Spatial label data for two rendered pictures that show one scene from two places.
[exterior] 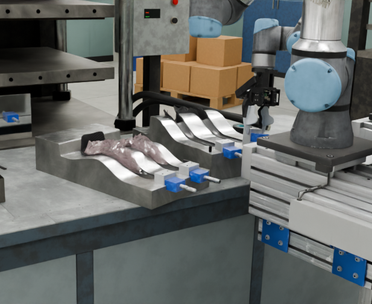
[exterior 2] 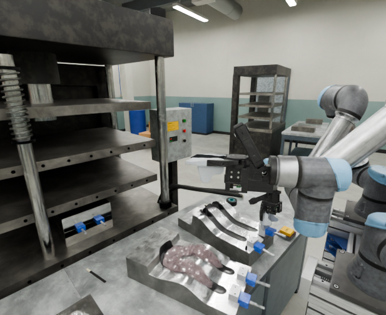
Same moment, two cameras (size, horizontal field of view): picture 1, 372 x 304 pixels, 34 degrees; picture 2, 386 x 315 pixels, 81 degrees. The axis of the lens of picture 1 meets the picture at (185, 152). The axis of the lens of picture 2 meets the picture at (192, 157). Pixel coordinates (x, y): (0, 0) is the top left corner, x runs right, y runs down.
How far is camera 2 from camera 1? 1.08 m
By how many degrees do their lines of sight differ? 11
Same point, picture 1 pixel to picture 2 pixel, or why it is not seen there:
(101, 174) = (186, 294)
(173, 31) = (184, 145)
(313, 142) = not seen: outside the picture
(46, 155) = (136, 270)
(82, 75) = (139, 182)
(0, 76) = (90, 197)
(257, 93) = (269, 206)
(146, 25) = (171, 145)
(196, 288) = not seen: outside the picture
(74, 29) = not seen: hidden behind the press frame
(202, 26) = (318, 230)
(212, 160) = (249, 256)
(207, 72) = not seen: hidden behind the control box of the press
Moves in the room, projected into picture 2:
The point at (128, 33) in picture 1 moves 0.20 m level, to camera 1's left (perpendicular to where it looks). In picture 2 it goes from (165, 155) to (134, 157)
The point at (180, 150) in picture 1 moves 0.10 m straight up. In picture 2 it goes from (219, 242) to (220, 225)
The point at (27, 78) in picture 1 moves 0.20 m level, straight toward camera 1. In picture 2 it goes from (107, 193) to (111, 208)
